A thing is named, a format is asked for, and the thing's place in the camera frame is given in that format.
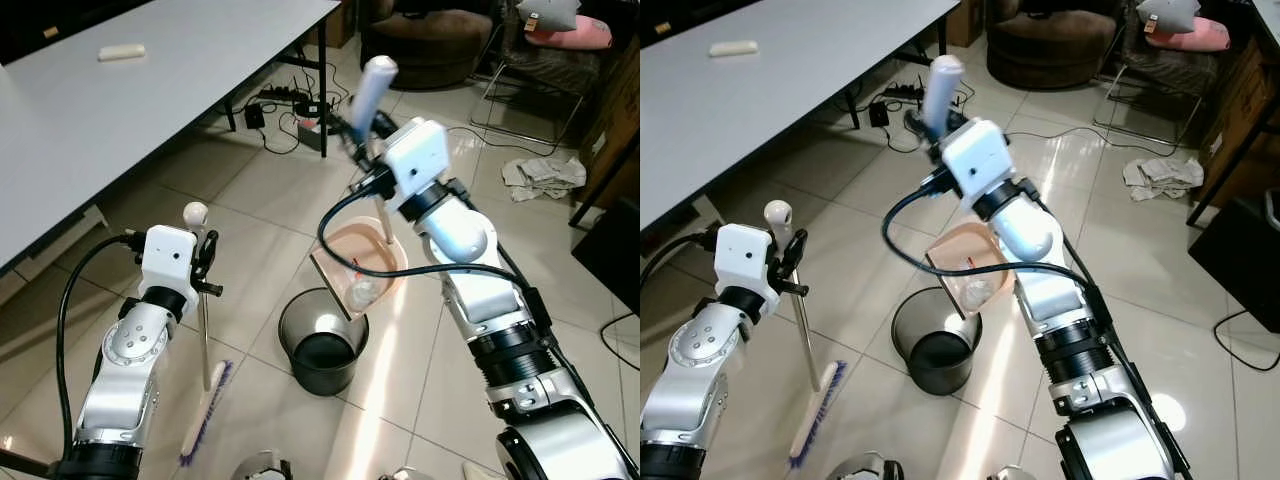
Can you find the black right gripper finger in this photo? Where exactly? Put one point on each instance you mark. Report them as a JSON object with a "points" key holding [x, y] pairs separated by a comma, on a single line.
{"points": [[355, 138], [922, 130]]}

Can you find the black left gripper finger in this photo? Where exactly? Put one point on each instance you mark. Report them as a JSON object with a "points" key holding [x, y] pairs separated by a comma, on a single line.
{"points": [[796, 258], [212, 260]]}

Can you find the broom with metal stick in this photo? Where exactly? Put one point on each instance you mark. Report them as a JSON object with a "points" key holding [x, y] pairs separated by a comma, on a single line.
{"points": [[808, 340], [205, 330]]}

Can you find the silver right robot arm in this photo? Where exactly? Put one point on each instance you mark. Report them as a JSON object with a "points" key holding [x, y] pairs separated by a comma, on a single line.
{"points": [[480, 290], [1050, 290]]}

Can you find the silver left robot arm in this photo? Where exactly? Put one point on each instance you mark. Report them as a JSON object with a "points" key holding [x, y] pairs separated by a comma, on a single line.
{"points": [[700, 350], [130, 350]]}

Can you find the black power strip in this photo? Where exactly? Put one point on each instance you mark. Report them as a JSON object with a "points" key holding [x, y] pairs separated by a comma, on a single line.
{"points": [[285, 97], [905, 92]]}

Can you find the black power adapter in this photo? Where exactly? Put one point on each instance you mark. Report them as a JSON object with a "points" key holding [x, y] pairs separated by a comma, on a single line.
{"points": [[255, 115], [878, 113]]}

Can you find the brown round armchair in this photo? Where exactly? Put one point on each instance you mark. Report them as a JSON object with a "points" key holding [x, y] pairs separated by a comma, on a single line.
{"points": [[430, 40], [1050, 45]]}

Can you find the black round waste bin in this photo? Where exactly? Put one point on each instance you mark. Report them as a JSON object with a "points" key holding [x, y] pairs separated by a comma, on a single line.
{"points": [[320, 350], [935, 350]]}

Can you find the grey top table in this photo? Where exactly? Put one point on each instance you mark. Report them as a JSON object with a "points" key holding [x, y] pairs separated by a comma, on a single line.
{"points": [[780, 90], [150, 80]]}

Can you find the black box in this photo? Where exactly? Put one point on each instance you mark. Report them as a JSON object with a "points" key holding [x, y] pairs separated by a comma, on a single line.
{"points": [[610, 250], [1240, 260]]}

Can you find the crumpled grey cloth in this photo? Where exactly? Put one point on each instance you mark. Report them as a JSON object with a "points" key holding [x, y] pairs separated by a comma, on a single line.
{"points": [[1163, 178], [545, 178]]}

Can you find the grey left robot foot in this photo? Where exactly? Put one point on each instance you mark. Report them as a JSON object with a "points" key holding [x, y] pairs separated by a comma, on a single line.
{"points": [[262, 466], [865, 468]]}

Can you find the grey robot foot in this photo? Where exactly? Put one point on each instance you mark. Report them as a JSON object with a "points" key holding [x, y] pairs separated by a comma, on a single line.
{"points": [[865, 468], [400, 473], [262, 466], [1010, 473]]}

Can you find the white oblong eraser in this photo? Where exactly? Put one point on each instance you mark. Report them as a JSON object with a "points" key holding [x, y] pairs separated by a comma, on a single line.
{"points": [[733, 47], [122, 52]]}

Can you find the brown wooden cabinet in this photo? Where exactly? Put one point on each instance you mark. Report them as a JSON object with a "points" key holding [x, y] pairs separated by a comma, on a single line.
{"points": [[1240, 100], [620, 110]]}

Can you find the grey pillow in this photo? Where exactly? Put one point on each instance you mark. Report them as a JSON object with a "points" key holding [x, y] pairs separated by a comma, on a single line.
{"points": [[548, 12], [1168, 12]]}

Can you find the pink cushion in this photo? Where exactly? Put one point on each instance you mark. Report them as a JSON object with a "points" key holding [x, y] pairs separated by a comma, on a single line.
{"points": [[575, 35], [1195, 35]]}

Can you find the grey right robot foot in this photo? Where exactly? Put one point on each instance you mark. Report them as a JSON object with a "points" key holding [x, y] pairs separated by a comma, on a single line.
{"points": [[400, 473], [1010, 473]]}

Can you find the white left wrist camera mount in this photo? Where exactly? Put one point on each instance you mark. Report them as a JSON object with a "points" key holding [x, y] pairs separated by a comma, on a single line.
{"points": [[165, 255], [745, 255]]}

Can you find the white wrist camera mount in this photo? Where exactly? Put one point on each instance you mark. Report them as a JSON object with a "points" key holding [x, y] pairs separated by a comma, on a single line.
{"points": [[420, 160], [985, 160], [745, 255], [165, 255]]}

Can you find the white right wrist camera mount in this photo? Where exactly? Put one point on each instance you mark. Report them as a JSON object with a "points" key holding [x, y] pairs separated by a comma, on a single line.
{"points": [[985, 160], [420, 160]]}

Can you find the metal frame chair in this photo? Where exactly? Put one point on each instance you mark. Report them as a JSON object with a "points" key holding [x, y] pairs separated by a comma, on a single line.
{"points": [[1160, 80], [540, 70]]}

